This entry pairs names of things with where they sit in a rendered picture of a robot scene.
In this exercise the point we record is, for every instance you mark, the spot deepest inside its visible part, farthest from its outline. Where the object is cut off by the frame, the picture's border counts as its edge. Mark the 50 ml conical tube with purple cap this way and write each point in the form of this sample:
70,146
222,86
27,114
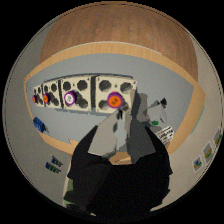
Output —
71,97

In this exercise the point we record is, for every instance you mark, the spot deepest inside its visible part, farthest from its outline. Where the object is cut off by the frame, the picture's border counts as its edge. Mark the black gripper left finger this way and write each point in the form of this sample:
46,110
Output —
100,142

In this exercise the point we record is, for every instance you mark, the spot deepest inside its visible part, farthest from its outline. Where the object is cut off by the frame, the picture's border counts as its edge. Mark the blue tube rack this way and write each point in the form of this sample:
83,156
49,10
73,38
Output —
41,126

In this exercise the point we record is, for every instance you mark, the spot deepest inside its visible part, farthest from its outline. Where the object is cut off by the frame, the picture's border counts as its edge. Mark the clear conical tube with purple cap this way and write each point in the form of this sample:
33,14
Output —
35,98

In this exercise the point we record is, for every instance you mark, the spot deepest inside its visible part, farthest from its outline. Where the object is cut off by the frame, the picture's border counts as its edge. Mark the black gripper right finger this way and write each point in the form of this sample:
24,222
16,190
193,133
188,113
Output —
144,143

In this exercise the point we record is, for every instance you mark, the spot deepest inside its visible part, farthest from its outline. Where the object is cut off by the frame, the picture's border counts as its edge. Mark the beige block with round holes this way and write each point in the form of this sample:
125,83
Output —
57,93
87,95
114,83
39,89

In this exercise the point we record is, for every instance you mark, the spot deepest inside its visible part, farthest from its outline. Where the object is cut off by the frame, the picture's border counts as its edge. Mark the grey bench mat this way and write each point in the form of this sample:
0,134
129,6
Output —
154,82

